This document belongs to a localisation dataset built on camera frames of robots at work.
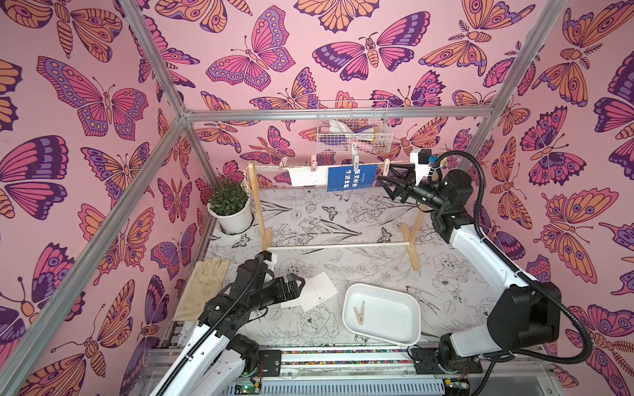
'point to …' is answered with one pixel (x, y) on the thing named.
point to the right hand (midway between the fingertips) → (387, 171)
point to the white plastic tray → (389, 315)
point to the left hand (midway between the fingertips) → (296, 282)
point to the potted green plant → (229, 205)
